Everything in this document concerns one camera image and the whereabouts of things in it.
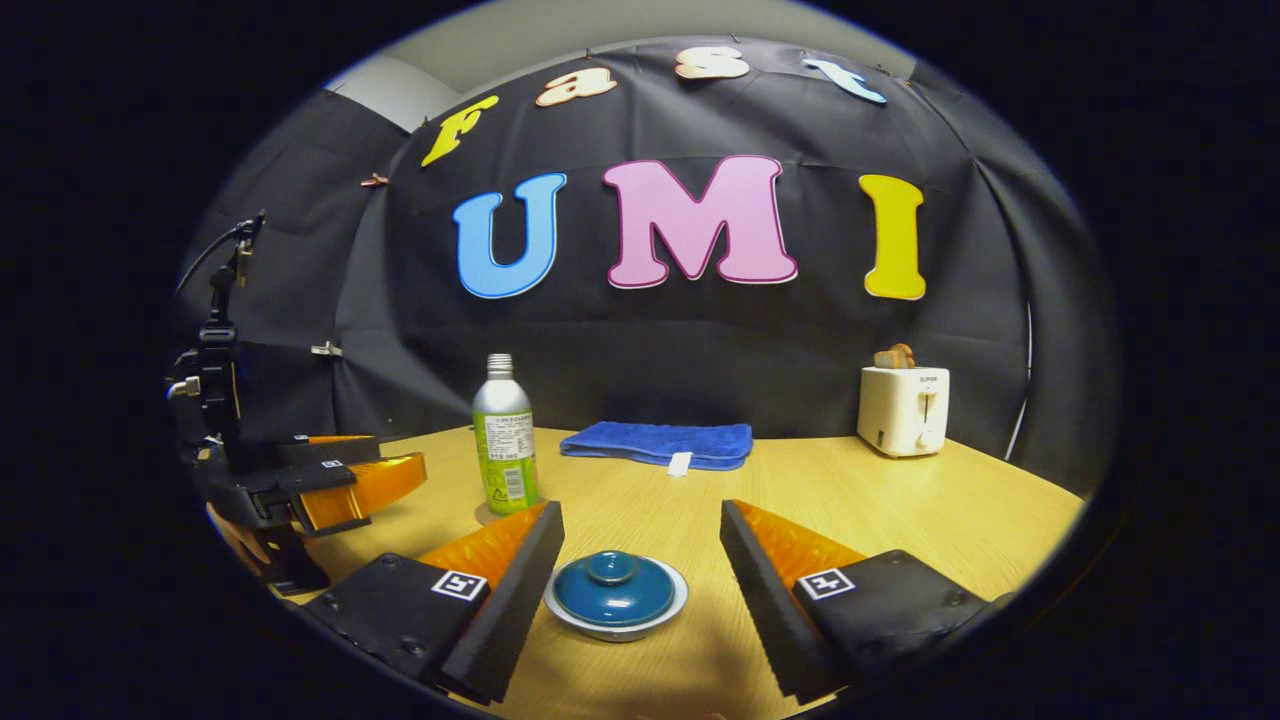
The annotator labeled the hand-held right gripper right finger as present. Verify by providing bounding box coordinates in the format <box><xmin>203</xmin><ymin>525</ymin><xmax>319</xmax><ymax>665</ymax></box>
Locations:
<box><xmin>720</xmin><ymin>499</ymin><xmax>1011</xmax><ymax>704</ymax></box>

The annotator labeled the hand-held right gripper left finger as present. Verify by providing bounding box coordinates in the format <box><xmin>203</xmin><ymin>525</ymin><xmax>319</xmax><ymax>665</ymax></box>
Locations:
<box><xmin>300</xmin><ymin>500</ymin><xmax>566</xmax><ymax>706</ymax></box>

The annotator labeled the round brown coaster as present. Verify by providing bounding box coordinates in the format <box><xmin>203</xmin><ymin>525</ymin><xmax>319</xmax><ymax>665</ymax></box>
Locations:
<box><xmin>474</xmin><ymin>500</ymin><xmax>546</xmax><ymax>527</ymax></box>

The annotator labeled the teal teacup lid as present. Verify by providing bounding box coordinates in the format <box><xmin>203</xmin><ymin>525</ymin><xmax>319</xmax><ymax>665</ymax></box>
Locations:
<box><xmin>552</xmin><ymin>550</ymin><xmax>677</xmax><ymax>629</ymax></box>

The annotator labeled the white teacup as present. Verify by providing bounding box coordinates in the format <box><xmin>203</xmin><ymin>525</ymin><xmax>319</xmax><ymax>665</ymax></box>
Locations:
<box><xmin>543</xmin><ymin>553</ymin><xmax>690</xmax><ymax>643</ymax></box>

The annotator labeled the silver green water bottle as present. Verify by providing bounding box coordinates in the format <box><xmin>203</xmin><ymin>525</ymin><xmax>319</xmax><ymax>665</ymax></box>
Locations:
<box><xmin>472</xmin><ymin>353</ymin><xmax>541</xmax><ymax>516</ymax></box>

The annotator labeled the blue folded towel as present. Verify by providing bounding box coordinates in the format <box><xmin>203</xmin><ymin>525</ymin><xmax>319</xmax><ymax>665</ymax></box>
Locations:
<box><xmin>559</xmin><ymin>421</ymin><xmax>754</xmax><ymax>477</ymax></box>

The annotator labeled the white toaster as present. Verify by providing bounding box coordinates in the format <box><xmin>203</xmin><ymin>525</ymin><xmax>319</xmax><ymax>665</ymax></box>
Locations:
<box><xmin>857</xmin><ymin>366</ymin><xmax>951</xmax><ymax>459</ymax></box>

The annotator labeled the black backdrop cloth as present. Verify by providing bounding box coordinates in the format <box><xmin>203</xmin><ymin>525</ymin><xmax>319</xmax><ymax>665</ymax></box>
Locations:
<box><xmin>175</xmin><ymin>40</ymin><xmax>1116</xmax><ymax>501</ymax></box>

